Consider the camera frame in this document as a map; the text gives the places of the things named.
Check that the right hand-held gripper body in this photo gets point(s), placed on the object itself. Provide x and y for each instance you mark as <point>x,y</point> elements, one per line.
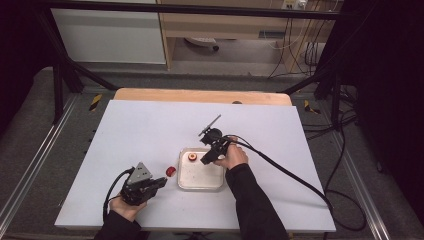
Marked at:
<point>215,138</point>

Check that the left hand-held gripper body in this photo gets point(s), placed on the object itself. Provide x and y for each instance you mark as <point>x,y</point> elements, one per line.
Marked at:
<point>138,190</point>

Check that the small red round piece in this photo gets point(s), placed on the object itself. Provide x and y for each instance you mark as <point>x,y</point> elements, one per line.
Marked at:
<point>192,156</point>
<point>171,171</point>

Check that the clear square tray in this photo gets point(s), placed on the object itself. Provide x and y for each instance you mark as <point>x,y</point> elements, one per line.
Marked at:
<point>200,176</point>

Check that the person's right hand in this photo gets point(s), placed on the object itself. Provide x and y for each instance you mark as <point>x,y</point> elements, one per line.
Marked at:
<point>235,156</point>

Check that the person's left hand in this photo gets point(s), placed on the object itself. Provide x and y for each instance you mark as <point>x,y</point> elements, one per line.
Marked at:
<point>125,208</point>

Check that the light wooden table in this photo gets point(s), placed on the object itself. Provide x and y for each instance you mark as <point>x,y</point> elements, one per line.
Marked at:
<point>200,96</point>

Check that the office chair base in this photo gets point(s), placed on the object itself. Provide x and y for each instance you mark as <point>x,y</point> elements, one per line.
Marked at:
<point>203,42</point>

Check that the light wooden desk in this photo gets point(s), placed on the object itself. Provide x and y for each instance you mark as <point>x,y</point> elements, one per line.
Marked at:
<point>226,25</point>

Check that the white cabinet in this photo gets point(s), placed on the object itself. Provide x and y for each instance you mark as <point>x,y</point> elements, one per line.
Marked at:
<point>106,36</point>

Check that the white power socket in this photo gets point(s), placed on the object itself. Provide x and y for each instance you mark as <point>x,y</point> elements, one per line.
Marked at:
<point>294,4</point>

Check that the black curtain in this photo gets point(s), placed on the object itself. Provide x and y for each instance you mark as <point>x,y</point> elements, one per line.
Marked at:
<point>20,50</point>
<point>393,83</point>

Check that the aluminium floor rail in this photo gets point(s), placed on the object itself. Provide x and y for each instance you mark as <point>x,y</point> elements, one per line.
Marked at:
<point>36,156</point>
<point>363,186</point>

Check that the black metal frame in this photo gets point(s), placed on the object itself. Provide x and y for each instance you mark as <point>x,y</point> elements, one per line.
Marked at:
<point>200,9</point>

